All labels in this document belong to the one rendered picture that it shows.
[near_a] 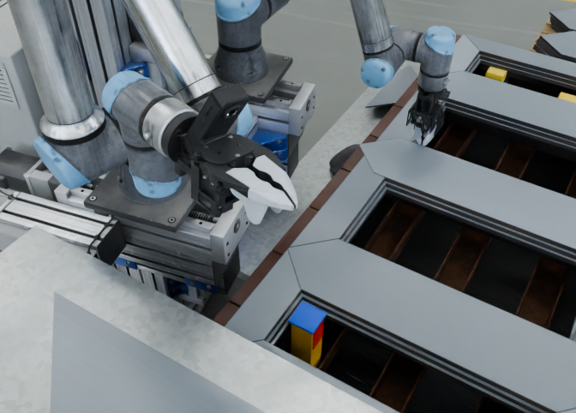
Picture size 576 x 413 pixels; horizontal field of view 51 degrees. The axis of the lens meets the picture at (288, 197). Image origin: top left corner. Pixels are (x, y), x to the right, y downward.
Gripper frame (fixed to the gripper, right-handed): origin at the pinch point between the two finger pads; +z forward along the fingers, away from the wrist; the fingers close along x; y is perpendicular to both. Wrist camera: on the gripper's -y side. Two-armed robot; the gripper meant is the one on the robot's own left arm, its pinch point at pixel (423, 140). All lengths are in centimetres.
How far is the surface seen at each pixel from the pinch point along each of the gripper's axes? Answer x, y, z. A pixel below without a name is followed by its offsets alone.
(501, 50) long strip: 4, -63, 1
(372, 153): -10.3, 12.0, 0.7
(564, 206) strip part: 40.9, 5.4, 0.8
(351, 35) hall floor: -113, -188, 87
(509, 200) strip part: 28.3, 10.8, 0.7
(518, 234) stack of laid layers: 33.5, 19.8, 2.2
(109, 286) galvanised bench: -26, 95, -19
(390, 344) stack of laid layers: 19, 65, 3
